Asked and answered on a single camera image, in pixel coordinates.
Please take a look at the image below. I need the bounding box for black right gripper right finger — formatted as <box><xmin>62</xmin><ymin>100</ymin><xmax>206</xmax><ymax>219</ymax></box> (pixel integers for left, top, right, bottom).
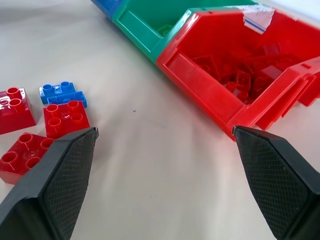
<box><xmin>231</xmin><ymin>125</ymin><xmax>320</xmax><ymax>240</ymax></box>

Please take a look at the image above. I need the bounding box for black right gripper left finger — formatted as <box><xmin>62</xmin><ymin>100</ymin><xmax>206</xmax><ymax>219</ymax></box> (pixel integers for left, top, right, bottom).
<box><xmin>0</xmin><ymin>126</ymin><xmax>99</xmax><ymax>240</ymax></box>

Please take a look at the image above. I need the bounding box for red four-stud building brick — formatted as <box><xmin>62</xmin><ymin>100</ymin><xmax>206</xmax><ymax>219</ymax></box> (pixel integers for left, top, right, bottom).
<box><xmin>0</xmin><ymin>132</ymin><xmax>56</xmax><ymax>186</ymax></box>
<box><xmin>42</xmin><ymin>100</ymin><xmax>91</xmax><ymax>140</ymax></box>

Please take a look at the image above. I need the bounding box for red sloped two-stud brick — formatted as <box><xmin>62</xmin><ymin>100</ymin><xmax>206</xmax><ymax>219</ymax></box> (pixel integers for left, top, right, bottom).
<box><xmin>0</xmin><ymin>87</ymin><xmax>37</xmax><ymax>136</ymax></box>

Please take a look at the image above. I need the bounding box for blue toy building brick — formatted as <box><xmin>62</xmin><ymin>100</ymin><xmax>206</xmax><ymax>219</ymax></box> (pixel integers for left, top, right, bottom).
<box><xmin>38</xmin><ymin>80</ymin><xmax>89</xmax><ymax>109</ymax></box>

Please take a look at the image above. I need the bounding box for red smooth block brick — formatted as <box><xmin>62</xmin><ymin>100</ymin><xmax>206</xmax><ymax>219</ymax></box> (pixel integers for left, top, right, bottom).
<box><xmin>254</xmin><ymin>65</ymin><xmax>285</xmax><ymax>89</ymax></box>

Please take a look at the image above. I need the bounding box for small red brick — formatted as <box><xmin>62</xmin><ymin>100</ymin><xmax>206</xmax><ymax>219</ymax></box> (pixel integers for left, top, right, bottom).
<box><xmin>234</xmin><ymin>70</ymin><xmax>252</xmax><ymax>91</ymax></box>

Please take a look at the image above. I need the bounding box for red plastic storage bin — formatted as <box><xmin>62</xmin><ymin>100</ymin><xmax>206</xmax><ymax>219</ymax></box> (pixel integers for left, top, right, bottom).
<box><xmin>156</xmin><ymin>7</ymin><xmax>320</xmax><ymax>143</ymax></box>

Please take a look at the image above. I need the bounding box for white paper label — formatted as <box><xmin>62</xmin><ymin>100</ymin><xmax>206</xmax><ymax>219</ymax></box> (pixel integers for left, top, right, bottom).
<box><xmin>240</xmin><ymin>4</ymin><xmax>276</xmax><ymax>35</ymax></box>

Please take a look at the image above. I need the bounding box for green plastic storage bin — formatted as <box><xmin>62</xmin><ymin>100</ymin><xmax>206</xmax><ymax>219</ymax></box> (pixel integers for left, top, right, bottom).
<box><xmin>112</xmin><ymin>0</ymin><xmax>258</xmax><ymax>66</ymax></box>

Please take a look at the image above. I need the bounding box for blue plastic storage bin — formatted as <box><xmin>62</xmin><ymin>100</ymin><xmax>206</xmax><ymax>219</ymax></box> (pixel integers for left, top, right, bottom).
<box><xmin>90</xmin><ymin>0</ymin><xmax>124</xmax><ymax>19</ymax></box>

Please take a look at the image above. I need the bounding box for green toy building brick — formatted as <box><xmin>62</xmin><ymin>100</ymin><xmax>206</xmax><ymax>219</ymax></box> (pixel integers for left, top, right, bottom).
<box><xmin>156</xmin><ymin>24</ymin><xmax>174</xmax><ymax>38</ymax></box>

